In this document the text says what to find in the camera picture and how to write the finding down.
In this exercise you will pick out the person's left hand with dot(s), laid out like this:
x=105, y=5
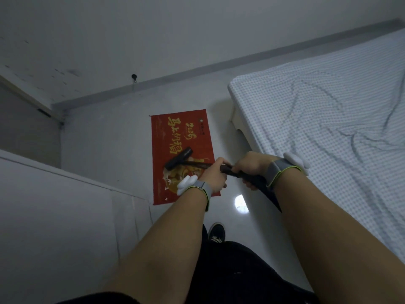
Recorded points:
x=215, y=178

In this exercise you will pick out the person's right hand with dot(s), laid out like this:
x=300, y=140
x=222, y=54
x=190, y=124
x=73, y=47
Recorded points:
x=251, y=167

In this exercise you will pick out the red poster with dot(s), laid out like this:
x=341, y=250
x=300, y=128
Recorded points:
x=164, y=139

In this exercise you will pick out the person's right forearm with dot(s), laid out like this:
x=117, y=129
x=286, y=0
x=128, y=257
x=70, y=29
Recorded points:
x=332, y=250

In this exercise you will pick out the person's left forearm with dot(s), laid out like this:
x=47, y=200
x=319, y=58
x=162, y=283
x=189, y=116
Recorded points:
x=158, y=256

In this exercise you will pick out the grey left wrist band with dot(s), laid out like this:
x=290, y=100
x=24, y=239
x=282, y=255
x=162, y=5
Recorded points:
x=202, y=188

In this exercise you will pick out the white left wrist tracker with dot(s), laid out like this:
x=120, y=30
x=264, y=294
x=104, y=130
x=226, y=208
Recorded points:
x=186, y=183

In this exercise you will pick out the white wrist tracker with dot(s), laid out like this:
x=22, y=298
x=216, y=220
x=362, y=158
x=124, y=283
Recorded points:
x=295, y=161
x=186, y=183

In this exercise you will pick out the white right wrist tracker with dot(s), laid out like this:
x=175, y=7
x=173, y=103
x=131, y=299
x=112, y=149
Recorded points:
x=295, y=161

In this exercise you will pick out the black right shoe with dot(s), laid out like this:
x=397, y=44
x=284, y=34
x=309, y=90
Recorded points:
x=216, y=232

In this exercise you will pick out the bed with checked sheet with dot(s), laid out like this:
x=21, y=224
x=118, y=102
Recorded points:
x=332, y=123

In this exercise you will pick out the black striped trousers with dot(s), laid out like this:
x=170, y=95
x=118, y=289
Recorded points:
x=246, y=275

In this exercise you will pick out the black door stopper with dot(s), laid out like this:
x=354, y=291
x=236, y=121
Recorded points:
x=134, y=76

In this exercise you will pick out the black shirt sleeve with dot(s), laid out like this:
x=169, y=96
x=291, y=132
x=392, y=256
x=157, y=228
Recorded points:
x=101, y=299

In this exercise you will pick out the white wardrobe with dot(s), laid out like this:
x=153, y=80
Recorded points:
x=57, y=234

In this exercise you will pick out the brown wooden door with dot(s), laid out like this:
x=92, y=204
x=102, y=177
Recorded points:
x=25, y=139

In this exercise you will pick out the white bed frame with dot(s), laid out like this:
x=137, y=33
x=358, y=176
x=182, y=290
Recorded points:
x=239, y=121

